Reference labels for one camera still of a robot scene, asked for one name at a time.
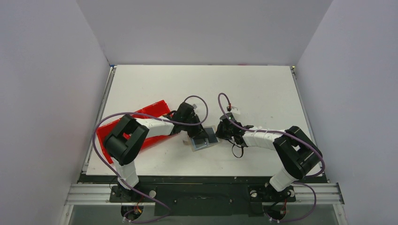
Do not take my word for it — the dark credit card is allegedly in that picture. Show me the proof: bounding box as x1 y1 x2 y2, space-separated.
205 127 219 144

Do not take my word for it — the grey credit card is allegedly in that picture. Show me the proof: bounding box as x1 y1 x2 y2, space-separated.
191 138 208 150

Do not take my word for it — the purple cable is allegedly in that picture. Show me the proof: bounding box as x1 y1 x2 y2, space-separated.
217 92 326 224
92 95 209 224

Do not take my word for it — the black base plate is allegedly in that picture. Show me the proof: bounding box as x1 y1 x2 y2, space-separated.
109 182 296 217

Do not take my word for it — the red plastic bin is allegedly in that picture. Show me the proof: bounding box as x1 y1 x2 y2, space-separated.
95 100 174 165

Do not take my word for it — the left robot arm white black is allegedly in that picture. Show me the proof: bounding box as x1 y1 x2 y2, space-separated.
102 102 208 202

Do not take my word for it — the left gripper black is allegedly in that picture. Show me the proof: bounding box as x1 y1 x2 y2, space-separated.
182 114 208 139

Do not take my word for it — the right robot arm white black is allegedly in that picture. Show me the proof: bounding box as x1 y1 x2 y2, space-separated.
216 113 322 200

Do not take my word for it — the aluminium frame rail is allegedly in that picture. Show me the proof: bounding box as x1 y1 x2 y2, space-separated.
65 183 344 206

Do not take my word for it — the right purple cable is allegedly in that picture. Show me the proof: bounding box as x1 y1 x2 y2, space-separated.
217 92 326 224

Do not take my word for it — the black loop cable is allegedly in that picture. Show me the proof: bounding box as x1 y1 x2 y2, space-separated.
231 139 245 158

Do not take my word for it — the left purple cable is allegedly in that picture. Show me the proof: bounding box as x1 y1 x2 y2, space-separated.
92 95 209 224

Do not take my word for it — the beige card holder wallet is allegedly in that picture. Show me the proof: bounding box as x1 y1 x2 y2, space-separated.
183 126 221 152

